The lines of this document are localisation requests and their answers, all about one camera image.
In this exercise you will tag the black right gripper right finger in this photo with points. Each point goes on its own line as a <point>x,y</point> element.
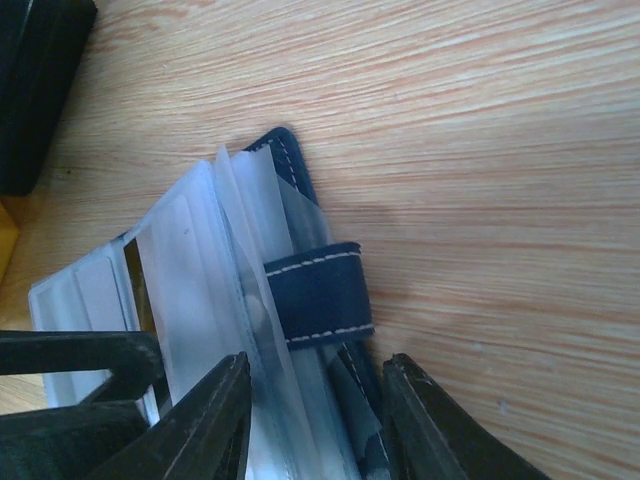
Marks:
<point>428,435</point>

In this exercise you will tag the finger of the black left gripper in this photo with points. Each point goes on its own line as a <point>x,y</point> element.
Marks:
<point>94,382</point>

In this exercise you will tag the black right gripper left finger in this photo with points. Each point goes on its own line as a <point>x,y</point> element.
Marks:
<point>204,436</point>

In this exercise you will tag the blue leather card holder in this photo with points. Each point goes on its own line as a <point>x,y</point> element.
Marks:
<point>238,257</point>

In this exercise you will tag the white magnetic stripe card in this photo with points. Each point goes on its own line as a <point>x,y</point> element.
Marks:
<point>145,314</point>

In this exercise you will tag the black bin with teal cards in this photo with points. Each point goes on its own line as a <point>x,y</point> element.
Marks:
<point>42,43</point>

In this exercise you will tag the yellow plastic bin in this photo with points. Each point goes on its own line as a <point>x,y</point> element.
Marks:
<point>11,226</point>

